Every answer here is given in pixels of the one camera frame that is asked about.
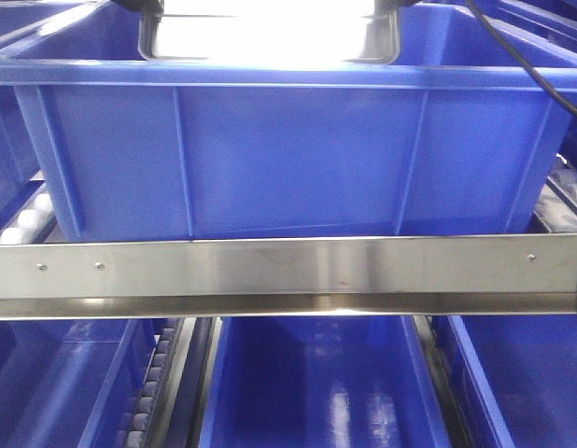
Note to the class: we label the silver metal tray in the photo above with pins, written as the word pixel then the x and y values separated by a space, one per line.
pixel 270 32

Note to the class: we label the large blue plastic box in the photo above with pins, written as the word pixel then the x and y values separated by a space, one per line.
pixel 453 138

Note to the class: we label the blue box far left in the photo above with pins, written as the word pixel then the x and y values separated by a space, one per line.
pixel 18 164

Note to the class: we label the blue bin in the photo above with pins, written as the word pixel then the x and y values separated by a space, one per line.
pixel 71 383
pixel 320 381
pixel 514 377

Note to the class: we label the white roller track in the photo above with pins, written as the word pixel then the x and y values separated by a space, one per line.
pixel 152 414

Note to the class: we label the lower left blue bin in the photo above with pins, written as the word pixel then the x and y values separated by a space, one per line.
pixel 71 383

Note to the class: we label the lower right blue bin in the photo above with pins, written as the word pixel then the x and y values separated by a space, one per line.
pixel 514 377

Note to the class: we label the steel rack rail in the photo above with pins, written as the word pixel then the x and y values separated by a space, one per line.
pixel 465 275

